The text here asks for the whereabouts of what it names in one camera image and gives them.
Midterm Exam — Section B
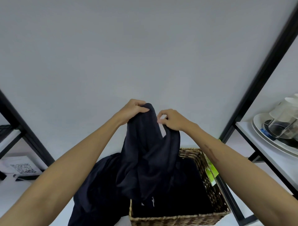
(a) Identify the person's left forearm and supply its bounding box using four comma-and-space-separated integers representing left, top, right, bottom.
0, 115, 127, 226

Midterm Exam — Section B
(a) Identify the white printed card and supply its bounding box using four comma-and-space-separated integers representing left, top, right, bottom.
0, 156, 44, 175

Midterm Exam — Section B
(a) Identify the green paper tag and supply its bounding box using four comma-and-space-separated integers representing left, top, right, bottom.
204, 160, 219, 187

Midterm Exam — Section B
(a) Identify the person's right forearm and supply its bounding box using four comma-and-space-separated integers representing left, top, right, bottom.
185, 123, 298, 226

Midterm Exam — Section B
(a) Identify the person's right hand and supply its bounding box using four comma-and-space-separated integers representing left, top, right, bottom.
157, 109, 199, 132

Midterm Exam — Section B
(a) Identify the white ceramic cup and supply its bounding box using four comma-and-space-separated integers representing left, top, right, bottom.
269, 94, 298, 120

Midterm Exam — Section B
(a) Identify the clear glass jar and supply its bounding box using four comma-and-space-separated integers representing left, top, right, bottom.
267, 100, 298, 140

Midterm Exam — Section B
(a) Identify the woven wicker basket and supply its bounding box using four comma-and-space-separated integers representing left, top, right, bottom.
129, 148, 231, 226

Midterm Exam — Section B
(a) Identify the white shelf board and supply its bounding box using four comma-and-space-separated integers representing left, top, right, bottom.
235, 121, 298, 189

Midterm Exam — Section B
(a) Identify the white oval plate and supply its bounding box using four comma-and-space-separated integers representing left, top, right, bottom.
251, 113, 298, 157

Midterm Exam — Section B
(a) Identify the person's left hand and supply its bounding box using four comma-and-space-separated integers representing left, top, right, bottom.
115, 99, 150, 127

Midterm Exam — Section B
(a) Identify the dark navy garment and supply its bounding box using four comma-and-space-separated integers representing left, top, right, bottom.
68, 103, 181, 226

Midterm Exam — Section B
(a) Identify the black folded clothing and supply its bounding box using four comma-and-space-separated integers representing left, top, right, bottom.
132, 157, 215, 218

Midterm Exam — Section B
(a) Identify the black metal shelf frame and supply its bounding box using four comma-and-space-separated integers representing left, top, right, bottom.
215, 3, 298, 226
0, 89, 55, 181

